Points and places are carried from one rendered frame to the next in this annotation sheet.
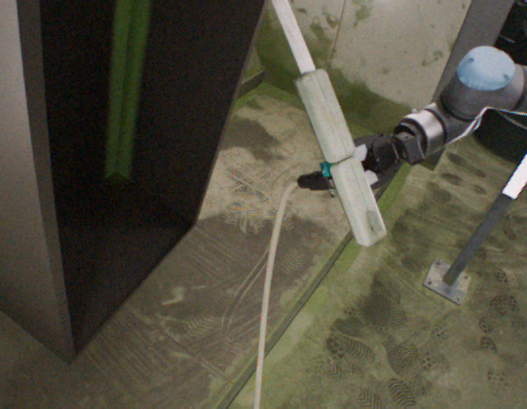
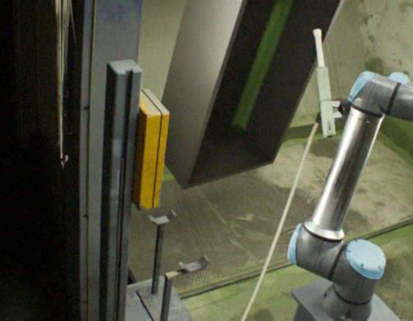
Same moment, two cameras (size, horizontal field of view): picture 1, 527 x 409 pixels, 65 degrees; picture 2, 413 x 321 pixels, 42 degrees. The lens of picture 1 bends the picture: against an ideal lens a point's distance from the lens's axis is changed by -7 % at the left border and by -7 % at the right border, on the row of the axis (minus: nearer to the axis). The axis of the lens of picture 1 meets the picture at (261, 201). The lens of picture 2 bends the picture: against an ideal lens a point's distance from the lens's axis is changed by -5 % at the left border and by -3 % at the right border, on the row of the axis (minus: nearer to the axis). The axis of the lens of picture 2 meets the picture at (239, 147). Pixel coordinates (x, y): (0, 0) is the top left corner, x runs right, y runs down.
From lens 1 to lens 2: 177 cm
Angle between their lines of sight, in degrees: 24
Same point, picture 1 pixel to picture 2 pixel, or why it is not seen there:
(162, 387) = (217, 252)
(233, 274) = (288, 220)
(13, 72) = (227, 35)
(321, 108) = (321, 79)
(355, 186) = (326, 110)
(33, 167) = (221, 64)
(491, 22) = not seen: outside the picture
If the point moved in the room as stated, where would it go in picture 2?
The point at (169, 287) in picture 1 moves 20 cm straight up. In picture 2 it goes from (245, 212) to (250, 186)
